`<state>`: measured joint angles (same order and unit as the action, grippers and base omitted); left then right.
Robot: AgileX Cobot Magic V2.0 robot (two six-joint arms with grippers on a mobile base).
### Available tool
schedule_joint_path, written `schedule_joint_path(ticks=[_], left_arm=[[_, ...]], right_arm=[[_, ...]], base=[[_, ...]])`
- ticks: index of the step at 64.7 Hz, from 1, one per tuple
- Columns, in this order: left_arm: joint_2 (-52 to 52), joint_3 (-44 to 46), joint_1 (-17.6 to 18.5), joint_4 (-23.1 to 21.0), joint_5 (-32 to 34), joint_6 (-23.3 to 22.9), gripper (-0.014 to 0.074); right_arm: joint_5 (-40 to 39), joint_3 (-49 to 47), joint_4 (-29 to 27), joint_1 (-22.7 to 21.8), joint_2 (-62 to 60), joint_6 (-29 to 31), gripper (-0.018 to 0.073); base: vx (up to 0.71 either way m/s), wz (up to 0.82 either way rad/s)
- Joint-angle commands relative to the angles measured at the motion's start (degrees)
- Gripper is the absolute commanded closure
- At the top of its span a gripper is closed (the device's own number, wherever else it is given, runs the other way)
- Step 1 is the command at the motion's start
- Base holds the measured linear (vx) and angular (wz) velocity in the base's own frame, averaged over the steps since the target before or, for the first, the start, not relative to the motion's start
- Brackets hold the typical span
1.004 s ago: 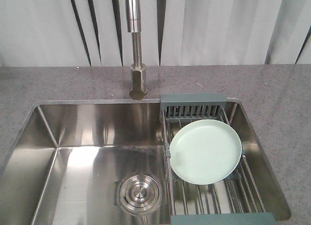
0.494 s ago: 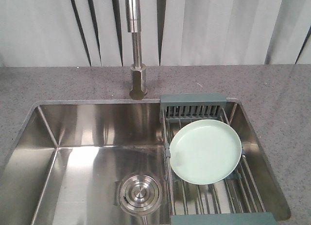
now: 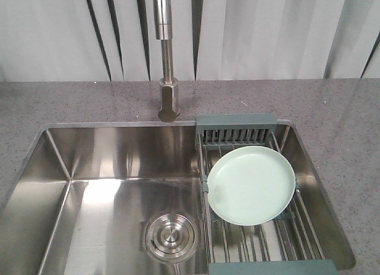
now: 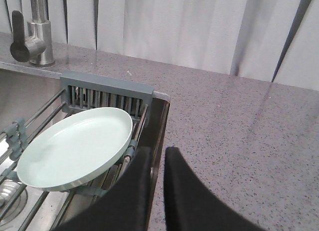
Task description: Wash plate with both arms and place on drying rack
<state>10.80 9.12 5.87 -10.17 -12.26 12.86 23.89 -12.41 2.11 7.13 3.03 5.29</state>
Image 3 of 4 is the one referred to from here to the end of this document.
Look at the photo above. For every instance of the light green round plate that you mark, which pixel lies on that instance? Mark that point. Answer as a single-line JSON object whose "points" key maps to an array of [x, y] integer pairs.
{"points": [[250, 185]]}

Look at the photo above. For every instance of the grey sink drying rack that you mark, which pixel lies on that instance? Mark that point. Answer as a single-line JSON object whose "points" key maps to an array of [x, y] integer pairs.
{"points": [[303, 239]]}

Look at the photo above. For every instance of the stainless steel faucet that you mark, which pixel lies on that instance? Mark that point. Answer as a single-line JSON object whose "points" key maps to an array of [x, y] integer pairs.
{"points": [[169, 85]]}

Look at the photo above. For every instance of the round steel sink drain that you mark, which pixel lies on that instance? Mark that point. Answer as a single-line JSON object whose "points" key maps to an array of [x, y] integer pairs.
{"points": [[170, 238]]}

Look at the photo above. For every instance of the stainless steel sink basin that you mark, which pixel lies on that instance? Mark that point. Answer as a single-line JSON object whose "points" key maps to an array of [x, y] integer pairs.
{"points": [[86, 192]]}

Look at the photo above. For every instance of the white pleated curtain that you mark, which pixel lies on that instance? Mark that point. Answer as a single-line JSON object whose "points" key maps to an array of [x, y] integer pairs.
{"points": [[115, 40]]}

